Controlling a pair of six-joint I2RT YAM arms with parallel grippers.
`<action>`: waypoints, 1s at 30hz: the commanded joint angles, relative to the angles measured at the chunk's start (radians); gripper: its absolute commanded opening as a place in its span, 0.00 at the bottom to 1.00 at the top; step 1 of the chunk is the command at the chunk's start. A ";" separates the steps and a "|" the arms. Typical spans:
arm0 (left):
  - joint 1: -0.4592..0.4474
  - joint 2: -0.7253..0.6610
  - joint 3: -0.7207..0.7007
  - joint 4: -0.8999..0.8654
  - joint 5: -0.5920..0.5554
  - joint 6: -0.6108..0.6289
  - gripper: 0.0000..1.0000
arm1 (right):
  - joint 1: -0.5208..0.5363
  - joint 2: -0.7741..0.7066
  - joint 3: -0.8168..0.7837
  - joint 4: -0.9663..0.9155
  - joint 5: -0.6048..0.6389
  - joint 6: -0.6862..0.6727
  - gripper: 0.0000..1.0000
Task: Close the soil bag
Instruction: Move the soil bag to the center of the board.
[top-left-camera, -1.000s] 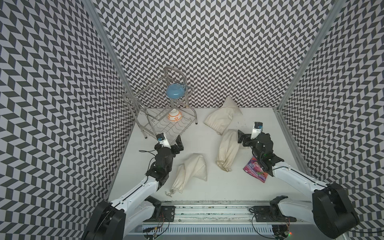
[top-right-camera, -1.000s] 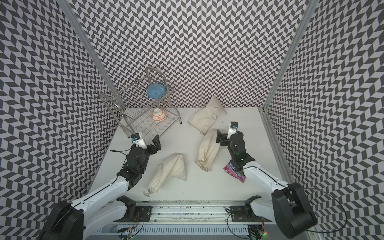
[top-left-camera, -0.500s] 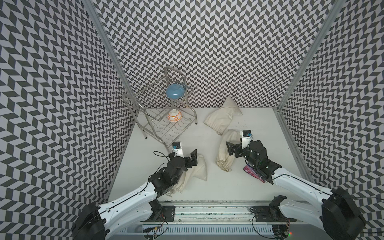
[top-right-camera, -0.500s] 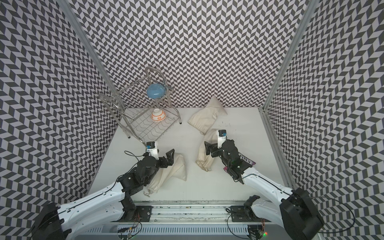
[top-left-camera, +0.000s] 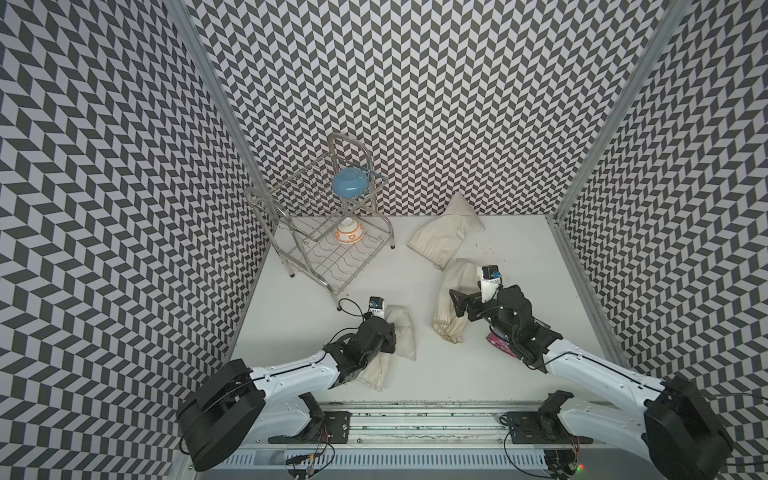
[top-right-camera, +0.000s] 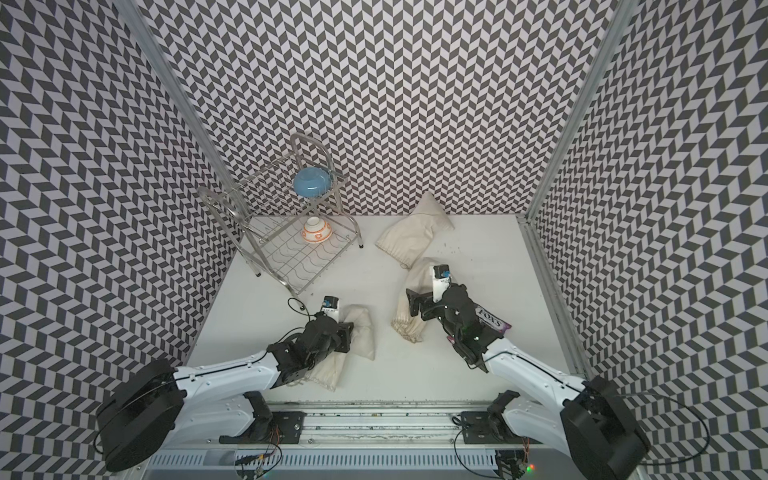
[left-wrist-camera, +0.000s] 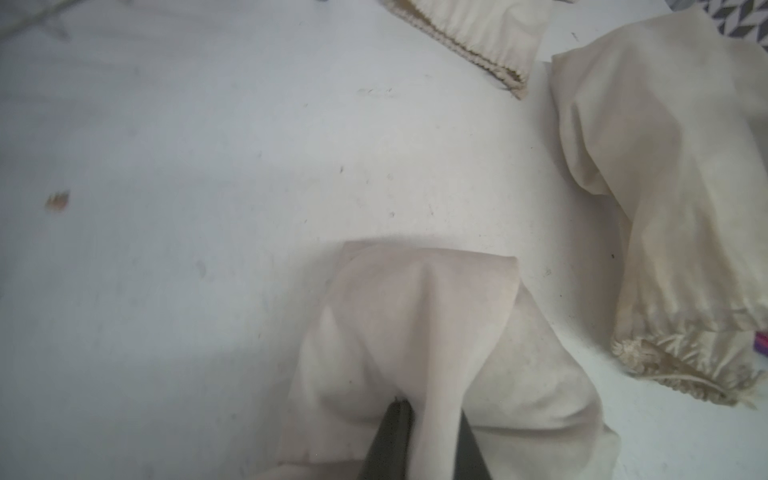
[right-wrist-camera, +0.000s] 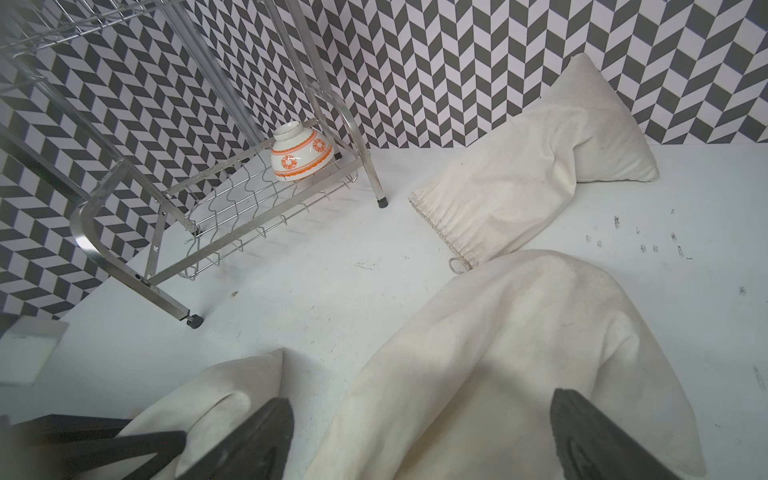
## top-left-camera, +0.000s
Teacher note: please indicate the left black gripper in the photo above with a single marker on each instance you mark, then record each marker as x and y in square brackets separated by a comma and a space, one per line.
[389, 340]

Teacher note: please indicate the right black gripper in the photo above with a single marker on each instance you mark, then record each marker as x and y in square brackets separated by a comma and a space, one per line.
[474, 301]

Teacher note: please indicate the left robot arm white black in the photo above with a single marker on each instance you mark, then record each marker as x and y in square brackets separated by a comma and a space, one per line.
[240, 404]

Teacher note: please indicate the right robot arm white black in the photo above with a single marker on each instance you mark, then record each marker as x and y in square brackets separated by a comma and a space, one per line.
[669, 423]

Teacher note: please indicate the pink snack packet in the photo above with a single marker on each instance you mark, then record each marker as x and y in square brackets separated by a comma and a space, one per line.
[500, 344]

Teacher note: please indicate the blue bowl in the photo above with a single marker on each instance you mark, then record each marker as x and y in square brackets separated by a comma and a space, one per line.
[350, 183]

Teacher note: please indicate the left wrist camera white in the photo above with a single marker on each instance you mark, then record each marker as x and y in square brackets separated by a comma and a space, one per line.
[376, 307]

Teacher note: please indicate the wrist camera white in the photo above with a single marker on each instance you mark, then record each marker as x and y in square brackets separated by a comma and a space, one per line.
[376, 307]
[490, 282]

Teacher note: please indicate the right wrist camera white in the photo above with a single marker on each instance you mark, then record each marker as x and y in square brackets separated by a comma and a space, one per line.
[490, 282]

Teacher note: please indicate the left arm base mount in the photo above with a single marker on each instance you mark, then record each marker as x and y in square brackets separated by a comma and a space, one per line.
[303, 421]

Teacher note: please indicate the steel wire dish rack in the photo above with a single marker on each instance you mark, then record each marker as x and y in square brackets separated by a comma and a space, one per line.
[300, 214]

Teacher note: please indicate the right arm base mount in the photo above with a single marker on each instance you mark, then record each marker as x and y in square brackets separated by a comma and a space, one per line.
[543, 426]

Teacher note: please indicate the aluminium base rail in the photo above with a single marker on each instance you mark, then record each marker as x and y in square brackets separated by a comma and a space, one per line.
[421, 441]

